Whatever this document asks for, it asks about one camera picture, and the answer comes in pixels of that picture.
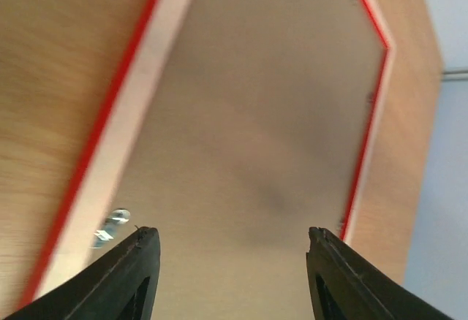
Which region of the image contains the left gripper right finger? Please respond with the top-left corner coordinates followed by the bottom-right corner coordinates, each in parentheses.
top-left (306, 227), bottom-right (450, 320)

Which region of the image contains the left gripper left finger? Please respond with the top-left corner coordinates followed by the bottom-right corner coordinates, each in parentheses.
top-left (7, 226), bottom-right (160, 320)

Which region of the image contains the clear handle screwdriver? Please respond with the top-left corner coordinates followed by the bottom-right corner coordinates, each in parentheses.
top-left (91, 208), bottom-right (131, 249)

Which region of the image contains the red picture frame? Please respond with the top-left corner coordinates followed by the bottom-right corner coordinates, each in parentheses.
top-left (18, 0), bottom-right (396, 308)

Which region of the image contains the brown frame backing board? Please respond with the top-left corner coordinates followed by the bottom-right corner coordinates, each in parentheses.
top-left (111, 0), bottom-right (385, 319)

